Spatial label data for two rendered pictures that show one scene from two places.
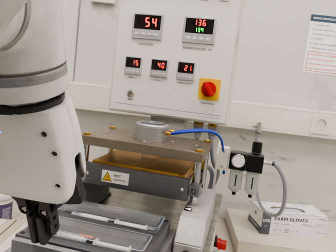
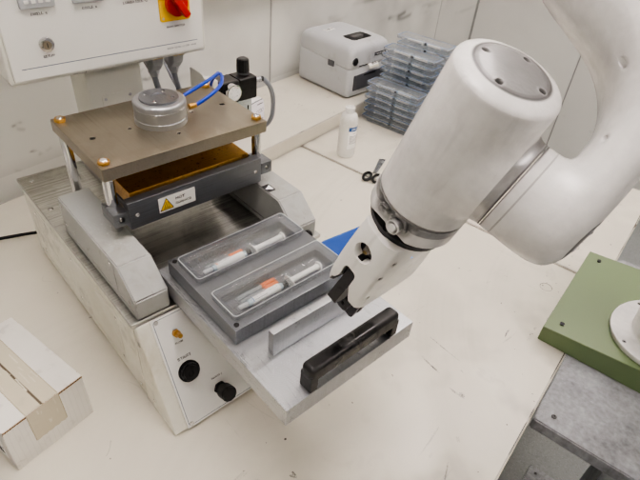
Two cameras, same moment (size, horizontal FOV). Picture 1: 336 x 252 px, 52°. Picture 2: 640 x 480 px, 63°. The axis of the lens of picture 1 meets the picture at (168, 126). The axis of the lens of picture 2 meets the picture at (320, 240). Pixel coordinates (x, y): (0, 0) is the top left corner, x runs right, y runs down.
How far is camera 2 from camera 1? 0.60 m
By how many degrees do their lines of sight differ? 60
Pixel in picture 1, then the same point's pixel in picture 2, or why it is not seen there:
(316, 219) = (255, 106)
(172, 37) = not seen: outside the picture
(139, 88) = (59, 30)
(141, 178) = (209, 183)
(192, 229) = (298, 208)
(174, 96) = (125, 28)
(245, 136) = not seen: hidden behind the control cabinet
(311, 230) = not seen: hidden behind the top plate
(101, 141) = (138, 164)
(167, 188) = (240, 178)
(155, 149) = (213, 140)
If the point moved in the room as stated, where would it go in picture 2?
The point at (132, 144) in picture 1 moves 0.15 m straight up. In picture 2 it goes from (183, 148) to (173, 42)
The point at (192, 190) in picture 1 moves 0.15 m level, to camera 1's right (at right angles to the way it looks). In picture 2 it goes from (265, 167) to (318, 136)
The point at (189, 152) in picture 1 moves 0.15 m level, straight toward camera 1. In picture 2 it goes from (251, 126) to (325, 162)
